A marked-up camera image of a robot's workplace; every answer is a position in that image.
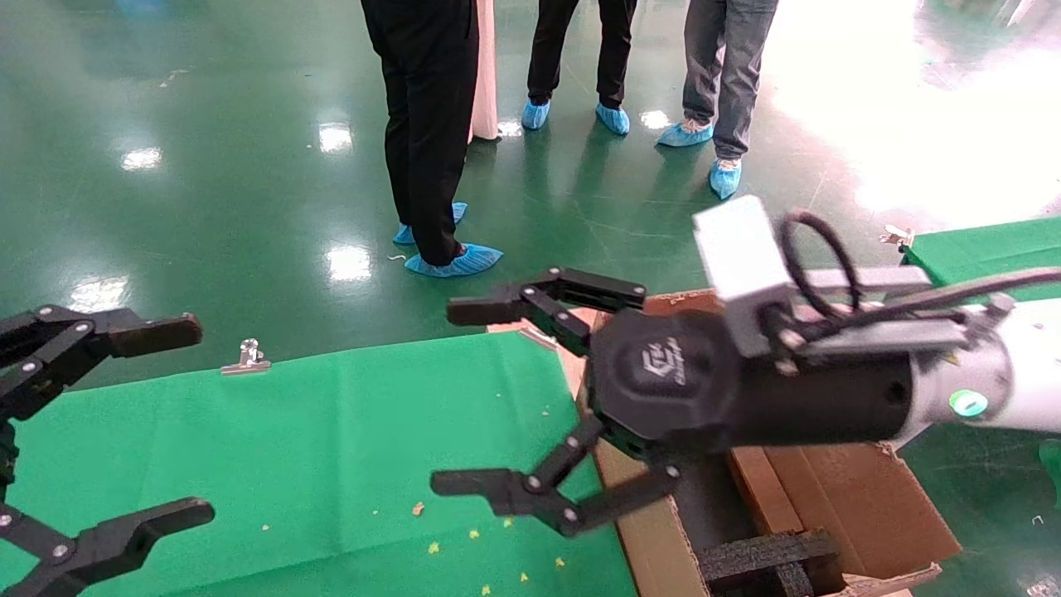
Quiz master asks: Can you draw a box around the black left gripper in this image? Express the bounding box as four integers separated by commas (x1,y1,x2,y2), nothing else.
0,304,216,597

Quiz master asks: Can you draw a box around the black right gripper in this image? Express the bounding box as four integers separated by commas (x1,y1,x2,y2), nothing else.
429,266,918,538

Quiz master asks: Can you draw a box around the large open cardboard carton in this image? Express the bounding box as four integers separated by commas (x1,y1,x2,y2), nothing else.
557,286,962,597

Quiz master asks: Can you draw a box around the large green table cloth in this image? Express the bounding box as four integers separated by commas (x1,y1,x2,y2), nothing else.
0,332,639,597

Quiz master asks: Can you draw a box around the black foam insert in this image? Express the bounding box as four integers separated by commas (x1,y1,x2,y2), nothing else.
696,531,846,597

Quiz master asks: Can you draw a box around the person in black trousers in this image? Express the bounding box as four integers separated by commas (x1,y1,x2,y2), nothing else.
521,0,639,136
362,0,504,279

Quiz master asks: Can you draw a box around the person in grey jeans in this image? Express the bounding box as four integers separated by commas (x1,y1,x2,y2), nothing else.
656,0,780,200

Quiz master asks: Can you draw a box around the green plastic object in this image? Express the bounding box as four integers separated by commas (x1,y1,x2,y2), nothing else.
1039,438,1061,508

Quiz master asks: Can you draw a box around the black camera cable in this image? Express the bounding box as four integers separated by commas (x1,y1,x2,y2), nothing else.
779,211,1061,342

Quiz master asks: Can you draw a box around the white post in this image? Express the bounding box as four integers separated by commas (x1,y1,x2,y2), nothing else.
468,0,501,146

